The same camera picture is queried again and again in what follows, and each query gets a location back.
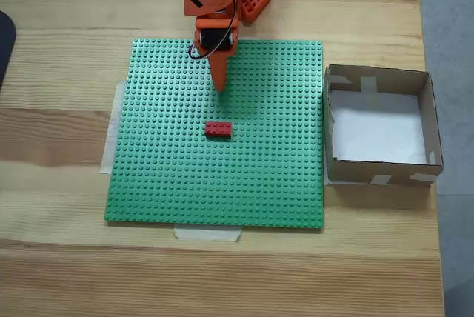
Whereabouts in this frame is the red lego block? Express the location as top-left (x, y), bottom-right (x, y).
top-left (204, 121), bottom-right (234, 138)

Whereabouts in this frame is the green lego baseplate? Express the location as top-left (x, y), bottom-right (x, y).
top-left (103, 38), bottom-right (325, 233)

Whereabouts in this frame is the cardboard box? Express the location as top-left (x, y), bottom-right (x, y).
top-left (324, 64), bottom-right (444, 187)

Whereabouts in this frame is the translucent masking tape strip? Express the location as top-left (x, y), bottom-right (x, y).
top-left (99, 79), bottom-right (127, 176)
top-left (173, 226), bottom-right (244, 243)

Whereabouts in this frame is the white paper sheet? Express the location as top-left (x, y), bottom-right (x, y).
top-left (327, 89), bottom-right (427, 165)

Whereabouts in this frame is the black rounded object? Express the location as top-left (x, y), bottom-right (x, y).
top-left (0, 10), bottom-right (18, 90)

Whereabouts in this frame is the gripper motor cable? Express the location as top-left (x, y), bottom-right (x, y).
top-left (189, 0), bottom-right (238, 61)

